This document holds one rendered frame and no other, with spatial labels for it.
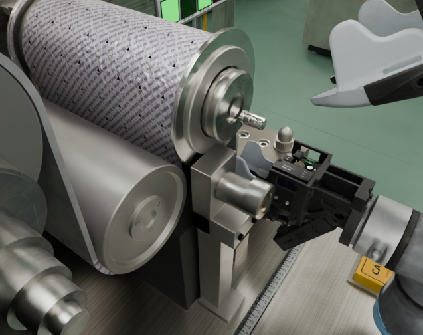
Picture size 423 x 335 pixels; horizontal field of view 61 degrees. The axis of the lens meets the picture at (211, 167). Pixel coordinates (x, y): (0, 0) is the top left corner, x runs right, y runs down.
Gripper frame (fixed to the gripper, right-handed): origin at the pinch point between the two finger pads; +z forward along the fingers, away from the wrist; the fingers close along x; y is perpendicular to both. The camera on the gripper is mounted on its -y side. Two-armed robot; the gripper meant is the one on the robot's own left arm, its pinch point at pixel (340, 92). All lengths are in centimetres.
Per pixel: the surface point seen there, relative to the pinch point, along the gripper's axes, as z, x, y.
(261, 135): 30.1, -22.4, -9.2
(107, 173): 15.2, 14.4, 4.1
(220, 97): 8.7, 3.8, 4.5
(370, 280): 15.8, -12.4, -35.1
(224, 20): 68, -76, 17
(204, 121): 11.3, 4.9, 3.1
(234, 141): 19.1, -4.8, -2.8
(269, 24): 203, -307, 7
